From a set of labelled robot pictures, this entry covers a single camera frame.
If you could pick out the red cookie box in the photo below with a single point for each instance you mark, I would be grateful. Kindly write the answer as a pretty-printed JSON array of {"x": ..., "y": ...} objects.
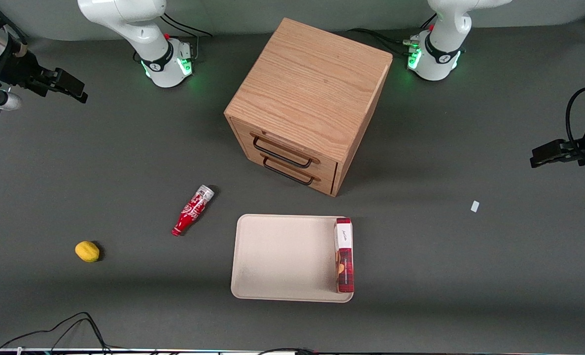
[{"x": 344, "y": 261}]

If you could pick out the wooden drawer cabinet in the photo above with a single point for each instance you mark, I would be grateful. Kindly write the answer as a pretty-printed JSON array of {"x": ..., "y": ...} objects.
[{"x": 312, "y": 84}]

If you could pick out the beige plastic tray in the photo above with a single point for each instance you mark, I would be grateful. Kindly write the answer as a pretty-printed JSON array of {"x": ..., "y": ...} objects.
[{"x": 282, "y": 256}]

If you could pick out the small white paper scrap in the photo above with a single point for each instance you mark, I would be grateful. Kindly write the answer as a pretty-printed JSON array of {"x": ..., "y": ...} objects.
[{"x": 474, "y": 206}]

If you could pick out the red coke bottle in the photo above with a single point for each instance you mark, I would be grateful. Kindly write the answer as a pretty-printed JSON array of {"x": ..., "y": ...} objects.
[{"x": 192, "y": 212}]

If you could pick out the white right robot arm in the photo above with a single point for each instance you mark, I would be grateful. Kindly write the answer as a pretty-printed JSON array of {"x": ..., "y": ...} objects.
[{"x": 139, "y": 29}]

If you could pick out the yellow lemon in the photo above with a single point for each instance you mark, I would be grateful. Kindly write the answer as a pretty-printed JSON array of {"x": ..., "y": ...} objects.
[{"x": 86, "y": 251}]

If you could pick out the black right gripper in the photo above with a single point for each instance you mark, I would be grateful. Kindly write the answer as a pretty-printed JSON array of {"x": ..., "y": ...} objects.
[{"x": 18, "y": 70}]

